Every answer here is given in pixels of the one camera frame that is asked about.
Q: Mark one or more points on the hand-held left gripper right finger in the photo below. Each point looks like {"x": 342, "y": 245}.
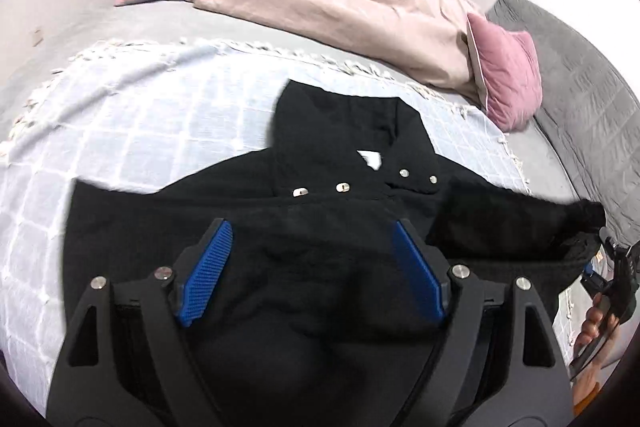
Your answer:
{"x": 420, "y": 274}

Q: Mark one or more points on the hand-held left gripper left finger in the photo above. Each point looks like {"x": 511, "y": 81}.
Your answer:
{"x": 205, "y": 277}

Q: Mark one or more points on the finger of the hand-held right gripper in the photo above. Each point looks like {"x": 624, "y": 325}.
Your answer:
{"x": 607, "y": 243}

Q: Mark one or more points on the black jacket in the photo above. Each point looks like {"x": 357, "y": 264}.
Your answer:
{"x": 325, "y": 232}

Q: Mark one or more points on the person's right hand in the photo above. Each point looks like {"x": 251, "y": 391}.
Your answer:
{"x": 595, "y": 324}

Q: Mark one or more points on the grey padded headboard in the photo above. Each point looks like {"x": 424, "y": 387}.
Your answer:
{"x": 565, "y": 97}

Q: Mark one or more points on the checked blanket with fringe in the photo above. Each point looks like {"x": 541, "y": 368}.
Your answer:
{"x": 150, "y": 122}

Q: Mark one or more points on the pink pillow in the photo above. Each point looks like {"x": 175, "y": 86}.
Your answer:
{"x": 507, "y": 67}

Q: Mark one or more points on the bed with grey sheet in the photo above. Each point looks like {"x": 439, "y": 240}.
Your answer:
{"x": 210, "y": 24}

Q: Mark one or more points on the pale pink duvet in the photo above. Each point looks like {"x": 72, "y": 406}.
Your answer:
{"x": 350, "y": 17}

